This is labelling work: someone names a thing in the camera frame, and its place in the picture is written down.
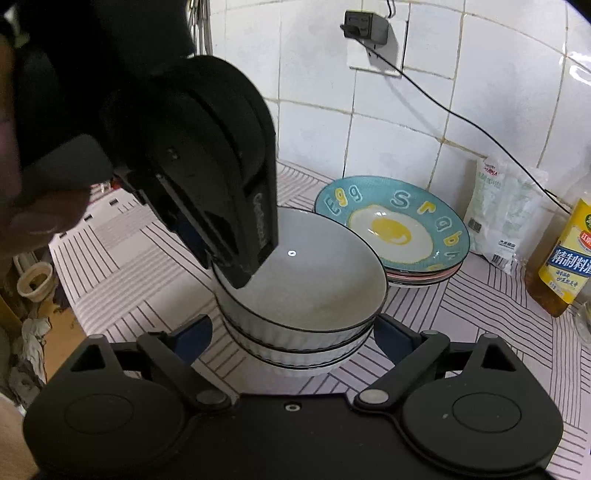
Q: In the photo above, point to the striped white tablecloth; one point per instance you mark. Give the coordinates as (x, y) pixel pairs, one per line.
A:
(138, 258)

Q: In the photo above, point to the white ribbed bowl black rim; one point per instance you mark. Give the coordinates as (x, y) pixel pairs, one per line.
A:
(304, 354)
(318, 281)
(298, 372)

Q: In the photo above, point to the clear glass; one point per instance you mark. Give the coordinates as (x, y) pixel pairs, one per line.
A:
(584, 323)

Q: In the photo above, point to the blue fried egg plate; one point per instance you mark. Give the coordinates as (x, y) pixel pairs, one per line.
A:
(392, 221)

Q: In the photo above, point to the black plug adapter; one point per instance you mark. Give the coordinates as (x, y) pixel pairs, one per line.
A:
(367, 25)

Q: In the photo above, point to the metal wall pipes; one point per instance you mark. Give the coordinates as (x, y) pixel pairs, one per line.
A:
(203, 27)

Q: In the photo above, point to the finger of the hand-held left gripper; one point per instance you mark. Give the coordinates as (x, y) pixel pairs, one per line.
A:
(182, 217)
(258, 221)

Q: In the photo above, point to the person's left hand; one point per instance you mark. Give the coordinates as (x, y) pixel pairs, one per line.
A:
(41, 212)

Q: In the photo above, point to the yellow cooking oil bottle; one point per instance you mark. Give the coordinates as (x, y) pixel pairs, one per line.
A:
(565, 258)

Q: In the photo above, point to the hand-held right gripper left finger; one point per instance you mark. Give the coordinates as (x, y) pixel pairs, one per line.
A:
(195, 336)

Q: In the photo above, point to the white wall socket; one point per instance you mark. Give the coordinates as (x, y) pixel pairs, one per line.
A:
(385, 62)

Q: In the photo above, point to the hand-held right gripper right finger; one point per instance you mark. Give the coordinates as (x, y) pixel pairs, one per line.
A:
(393, 338)

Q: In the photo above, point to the white plastic seasoning bag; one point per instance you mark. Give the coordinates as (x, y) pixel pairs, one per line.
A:
(501, 207)

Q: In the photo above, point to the pink carrot print plate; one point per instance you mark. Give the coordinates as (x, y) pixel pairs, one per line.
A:
(438, 275)

